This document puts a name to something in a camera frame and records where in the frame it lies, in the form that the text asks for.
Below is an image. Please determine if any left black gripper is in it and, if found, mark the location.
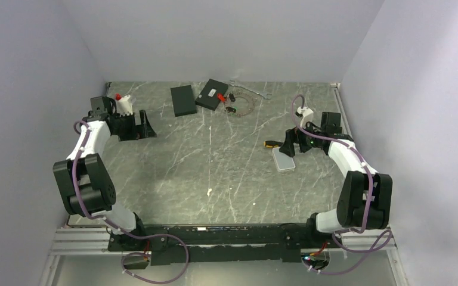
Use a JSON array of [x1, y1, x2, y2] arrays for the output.
[[113, 110, 156, 142]]

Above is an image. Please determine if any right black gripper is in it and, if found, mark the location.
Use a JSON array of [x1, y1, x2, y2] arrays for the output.
[[279, 119, 324, 157]]

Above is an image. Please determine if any red tagged key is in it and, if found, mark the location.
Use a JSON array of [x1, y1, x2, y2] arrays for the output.
[[217, 93, 227, 102]]

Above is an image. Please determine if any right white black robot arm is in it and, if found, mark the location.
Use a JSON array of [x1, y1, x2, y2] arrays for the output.
[[279, 128, 392, 247]]

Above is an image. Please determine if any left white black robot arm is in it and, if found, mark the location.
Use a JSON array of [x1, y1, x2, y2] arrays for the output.
[[52, 110, 156, 250]]

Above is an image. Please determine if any clear plastic case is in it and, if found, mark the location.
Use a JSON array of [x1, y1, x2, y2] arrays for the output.
[[271, 147, 296, 172]]

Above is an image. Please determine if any yellow black screwdriver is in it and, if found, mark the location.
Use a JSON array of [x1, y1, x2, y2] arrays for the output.
[[264, 140, 283, 148]]

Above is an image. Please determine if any black flat box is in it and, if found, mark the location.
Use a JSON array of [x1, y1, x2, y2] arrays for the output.
[[170, 85, 197, 117]]

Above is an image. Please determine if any black box with label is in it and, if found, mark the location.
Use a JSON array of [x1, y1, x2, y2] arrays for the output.
[[195, 79, 229, 111]]

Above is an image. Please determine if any silver wrench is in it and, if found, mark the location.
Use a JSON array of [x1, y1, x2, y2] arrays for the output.
[[228, 79, 273, 100]]

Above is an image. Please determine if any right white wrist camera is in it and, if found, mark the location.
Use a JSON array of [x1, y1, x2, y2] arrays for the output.
[[295, 106, 314, 128]]

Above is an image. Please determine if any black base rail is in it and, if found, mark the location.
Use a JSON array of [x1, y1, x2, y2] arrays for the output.
[[108, 222, 336, 266]]

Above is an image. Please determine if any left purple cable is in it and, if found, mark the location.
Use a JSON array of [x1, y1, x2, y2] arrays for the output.
[[72, 120, 190, 285]]

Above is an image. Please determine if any purple cable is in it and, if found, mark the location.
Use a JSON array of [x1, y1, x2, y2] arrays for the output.
[[72, 120, 190, 285], [290, 94, 394, 276]]

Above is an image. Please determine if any aluminium frame rail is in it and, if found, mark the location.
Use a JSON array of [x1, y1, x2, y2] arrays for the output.
[[51, 226, 397, 254]]

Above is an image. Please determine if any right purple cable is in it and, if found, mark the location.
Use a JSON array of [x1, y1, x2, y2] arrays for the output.
[[290, 94, 394, 276]]

